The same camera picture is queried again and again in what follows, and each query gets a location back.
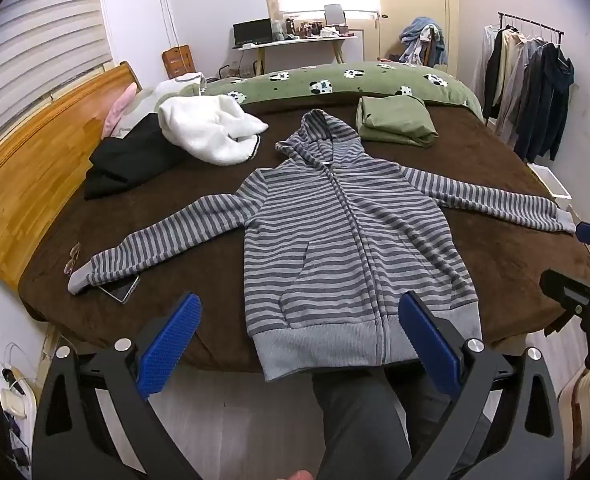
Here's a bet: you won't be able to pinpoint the white fleece jacket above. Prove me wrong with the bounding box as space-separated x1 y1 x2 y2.
157 95 270 167

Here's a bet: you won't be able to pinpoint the brown bed blanket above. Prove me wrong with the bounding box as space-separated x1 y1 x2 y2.
19 97 590 373

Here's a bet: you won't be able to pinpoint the pink pillow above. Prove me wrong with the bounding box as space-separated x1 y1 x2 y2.
101 82 140 138

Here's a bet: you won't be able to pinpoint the white hanging garment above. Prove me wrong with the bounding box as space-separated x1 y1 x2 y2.
475 24 500 111

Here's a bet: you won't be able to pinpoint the pale green pillow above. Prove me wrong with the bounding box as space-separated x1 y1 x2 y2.
152 72 208 111

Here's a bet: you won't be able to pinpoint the grey striped zip hoodie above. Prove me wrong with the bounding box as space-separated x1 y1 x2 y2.
67 108 577 382

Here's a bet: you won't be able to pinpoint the grey hanging coat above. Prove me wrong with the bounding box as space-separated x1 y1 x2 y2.
497 37 546 146

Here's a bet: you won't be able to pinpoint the folded olive green garment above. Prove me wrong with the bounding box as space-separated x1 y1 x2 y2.
356 95 439 148

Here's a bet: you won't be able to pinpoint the group of bottles on desk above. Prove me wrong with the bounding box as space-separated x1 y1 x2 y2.
272 17 356 40

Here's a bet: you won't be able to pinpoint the white plastic bin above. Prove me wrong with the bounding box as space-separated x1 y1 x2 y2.
527 162 573 201

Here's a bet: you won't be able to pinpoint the long dark hanging coat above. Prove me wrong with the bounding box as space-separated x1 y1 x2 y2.
512 42 558 161

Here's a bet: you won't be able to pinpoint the pile of clothes on chair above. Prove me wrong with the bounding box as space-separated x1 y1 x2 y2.
399 16 448 67

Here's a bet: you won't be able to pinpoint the white wall cable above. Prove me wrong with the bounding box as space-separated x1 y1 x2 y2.
160 0 182 53

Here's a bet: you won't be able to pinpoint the black clothes rack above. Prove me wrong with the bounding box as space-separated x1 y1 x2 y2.
497 11 566 36

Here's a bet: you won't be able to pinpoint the wooden chair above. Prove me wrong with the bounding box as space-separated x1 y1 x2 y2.
162 45 196 80

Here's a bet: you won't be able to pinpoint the white desk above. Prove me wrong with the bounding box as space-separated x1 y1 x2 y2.
232 35 360 76

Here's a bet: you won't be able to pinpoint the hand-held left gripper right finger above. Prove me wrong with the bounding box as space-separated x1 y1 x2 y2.
397 290 570 480

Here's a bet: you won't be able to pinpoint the beige hanging coat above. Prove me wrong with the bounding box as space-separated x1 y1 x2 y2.
495 30 528 111

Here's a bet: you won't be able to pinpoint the smartphone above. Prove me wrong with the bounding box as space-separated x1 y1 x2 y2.
97 274 140 305

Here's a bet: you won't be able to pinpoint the person's grey trousers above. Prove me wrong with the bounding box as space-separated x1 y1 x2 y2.
311 362 496 480

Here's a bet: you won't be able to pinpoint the striped window blind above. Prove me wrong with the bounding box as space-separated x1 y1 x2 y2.
0 0 114 153

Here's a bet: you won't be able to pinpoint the wooden headboard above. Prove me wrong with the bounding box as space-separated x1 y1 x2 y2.
0 60 143 291

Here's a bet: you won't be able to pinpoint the green panda print blanket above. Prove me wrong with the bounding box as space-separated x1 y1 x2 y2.
200 61 484 121

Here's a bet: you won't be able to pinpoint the black hanging coat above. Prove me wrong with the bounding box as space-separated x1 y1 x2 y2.
484 27 513 121

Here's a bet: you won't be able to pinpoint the navy hanging jacket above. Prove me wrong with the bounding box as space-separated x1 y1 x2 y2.
540 42 576 162

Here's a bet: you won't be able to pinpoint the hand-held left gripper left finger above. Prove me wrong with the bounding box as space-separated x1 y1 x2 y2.
31 291 203 480

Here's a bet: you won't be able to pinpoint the eyeglasses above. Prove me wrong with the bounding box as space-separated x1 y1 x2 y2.
64 242 83 276

